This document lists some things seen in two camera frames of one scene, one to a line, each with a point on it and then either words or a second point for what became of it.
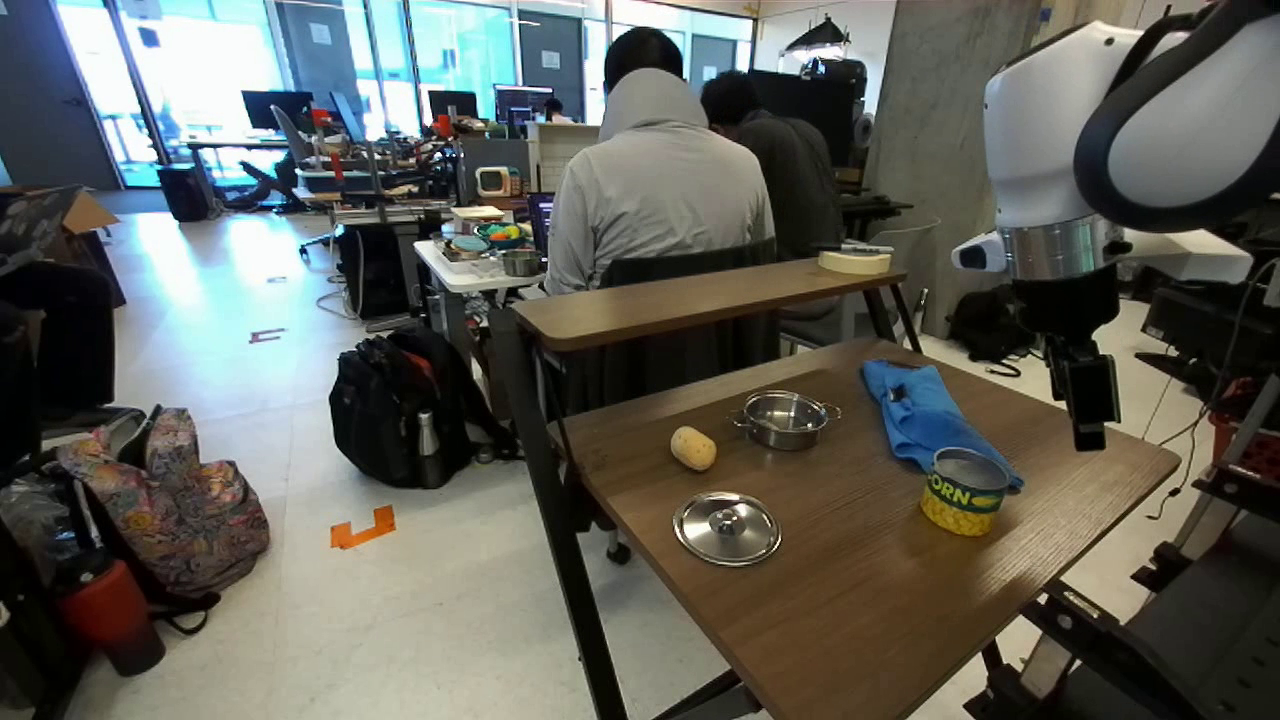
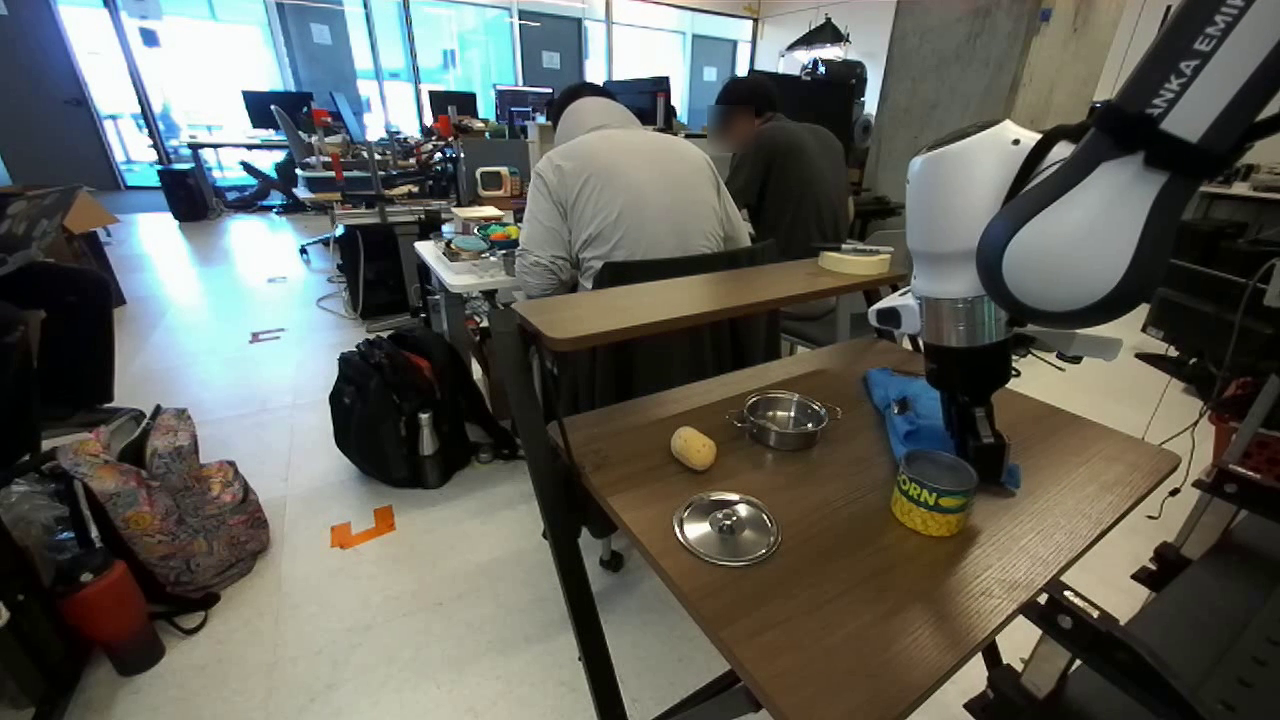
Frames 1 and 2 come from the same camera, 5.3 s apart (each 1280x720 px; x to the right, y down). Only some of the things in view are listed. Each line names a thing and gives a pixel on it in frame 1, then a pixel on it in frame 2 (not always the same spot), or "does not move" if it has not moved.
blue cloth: (924, 422) does not move
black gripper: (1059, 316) → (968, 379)
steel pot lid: (728, 530) does not move
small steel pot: (785, 422) does not move
